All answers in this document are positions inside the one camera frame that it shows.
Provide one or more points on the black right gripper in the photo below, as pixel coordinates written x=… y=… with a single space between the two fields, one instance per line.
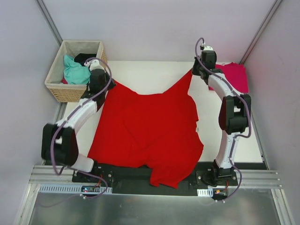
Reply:
x=195 y=70

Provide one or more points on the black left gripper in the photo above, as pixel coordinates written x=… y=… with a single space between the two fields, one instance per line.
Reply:
x=110 y=84

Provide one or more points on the magenta t shirt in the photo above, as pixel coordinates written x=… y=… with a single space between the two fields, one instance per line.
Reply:
x=236 y=75

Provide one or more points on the red t shirt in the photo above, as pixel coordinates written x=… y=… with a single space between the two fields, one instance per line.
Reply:
x=156 y=130

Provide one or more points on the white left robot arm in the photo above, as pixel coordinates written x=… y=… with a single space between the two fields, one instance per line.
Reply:
x=59 y=143

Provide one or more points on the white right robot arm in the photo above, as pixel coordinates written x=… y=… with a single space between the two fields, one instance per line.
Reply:
x=234 y=117

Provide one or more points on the teal t shirt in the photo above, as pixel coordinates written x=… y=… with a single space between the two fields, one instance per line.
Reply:
x=75 y=73

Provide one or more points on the black printed t shirt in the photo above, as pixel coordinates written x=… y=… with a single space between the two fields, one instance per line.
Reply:
x=82 y=57

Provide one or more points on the wicker laundry basket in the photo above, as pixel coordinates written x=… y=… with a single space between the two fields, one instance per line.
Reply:
x=55 y=81

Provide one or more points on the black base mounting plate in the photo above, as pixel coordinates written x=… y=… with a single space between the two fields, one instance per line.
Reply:
x=136 y=181

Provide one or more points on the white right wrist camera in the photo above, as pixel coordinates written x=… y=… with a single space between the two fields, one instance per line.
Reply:
x=206 y=48

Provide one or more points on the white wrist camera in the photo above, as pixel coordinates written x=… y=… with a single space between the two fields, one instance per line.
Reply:
x=94 y=64
x=206 y=48

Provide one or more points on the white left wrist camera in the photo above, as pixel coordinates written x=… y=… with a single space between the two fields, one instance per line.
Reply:
x=94 y=64

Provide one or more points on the left aluminium corner post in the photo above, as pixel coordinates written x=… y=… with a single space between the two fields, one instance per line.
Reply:
x=49 y=20

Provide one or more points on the aluminium corner post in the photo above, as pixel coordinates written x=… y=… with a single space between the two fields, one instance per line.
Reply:
x=49 y=20
x=263 y=26

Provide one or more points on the right aluminium corner post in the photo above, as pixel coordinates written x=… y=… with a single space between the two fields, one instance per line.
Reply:
x=263 y=26

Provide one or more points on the aluminium frame rail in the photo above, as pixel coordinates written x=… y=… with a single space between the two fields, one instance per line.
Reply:
x=265 y=179

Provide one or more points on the left slotted cable duct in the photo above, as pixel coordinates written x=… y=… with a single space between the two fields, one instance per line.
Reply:
x=74 y=189

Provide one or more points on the slotted cable duct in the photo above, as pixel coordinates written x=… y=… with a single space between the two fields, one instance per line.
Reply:
x=205 y=192
x=74 y=189

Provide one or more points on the right slotted cable duct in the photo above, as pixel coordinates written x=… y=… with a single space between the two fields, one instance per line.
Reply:
x=205 y=192

